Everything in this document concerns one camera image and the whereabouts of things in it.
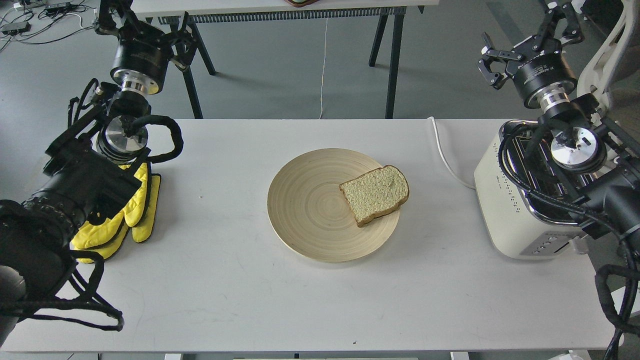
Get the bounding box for white toaster power cable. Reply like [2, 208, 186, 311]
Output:
[426, 116, 477, 191]

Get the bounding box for round wooden plate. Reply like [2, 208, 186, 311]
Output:
[266, 148, 400, 264]

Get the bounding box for floor cables and adapters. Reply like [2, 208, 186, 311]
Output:
[0, 0, 101, 53]

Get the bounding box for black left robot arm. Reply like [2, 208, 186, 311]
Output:
[0, 0, 201, 342]

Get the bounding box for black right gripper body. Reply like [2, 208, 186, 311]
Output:
[512, 50, 578, 109]

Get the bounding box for cream white toaster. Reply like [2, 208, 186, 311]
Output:
[474, 120, 586, 260]

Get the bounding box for thin white hanging cable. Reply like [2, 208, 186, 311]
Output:
[319, 17, 329, 120]

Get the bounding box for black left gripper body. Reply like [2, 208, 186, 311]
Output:
[110, 38, 171, 95]

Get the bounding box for background trestle table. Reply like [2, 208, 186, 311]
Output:
[131, 0, 439, 119]

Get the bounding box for brown object on background table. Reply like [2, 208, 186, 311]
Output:
[285, 0, 318, 8]

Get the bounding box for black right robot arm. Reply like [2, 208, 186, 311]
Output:
[474, 0, 640, 360]

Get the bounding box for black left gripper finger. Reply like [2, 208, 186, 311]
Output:
[94, 0, 136, 41]
[167, 11, 197, 72]

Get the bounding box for yellow oven glove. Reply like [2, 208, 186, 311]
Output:
[71, 162, 162, 260]

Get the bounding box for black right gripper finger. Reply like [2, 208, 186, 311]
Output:
[477, 32, 531, 91]
[531, 0, 586, 55]

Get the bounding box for slice of bread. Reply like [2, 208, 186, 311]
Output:
[338, 165, 410, 228]

